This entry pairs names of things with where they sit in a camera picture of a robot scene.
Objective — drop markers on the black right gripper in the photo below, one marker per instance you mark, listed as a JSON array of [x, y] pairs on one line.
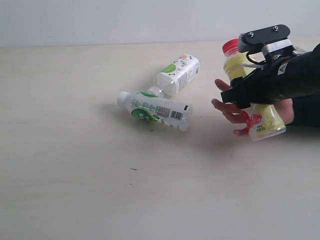
[[284, 80]]

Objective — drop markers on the yellow juice bottle red cap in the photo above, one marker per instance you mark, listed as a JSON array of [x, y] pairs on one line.
[[262, 120]]

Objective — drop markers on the green white label plastic bottle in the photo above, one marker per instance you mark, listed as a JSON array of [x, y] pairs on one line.
[[146, 106]]

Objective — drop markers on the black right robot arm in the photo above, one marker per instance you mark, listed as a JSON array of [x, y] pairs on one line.
[[313, 70]]

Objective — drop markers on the square white green label bottle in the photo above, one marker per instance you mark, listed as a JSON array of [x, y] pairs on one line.
[[172, 79]]

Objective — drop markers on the person's open hand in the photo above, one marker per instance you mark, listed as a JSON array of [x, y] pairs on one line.
[[236, 116]]

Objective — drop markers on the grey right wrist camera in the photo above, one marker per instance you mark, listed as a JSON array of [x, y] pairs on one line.
[[253, 41]]

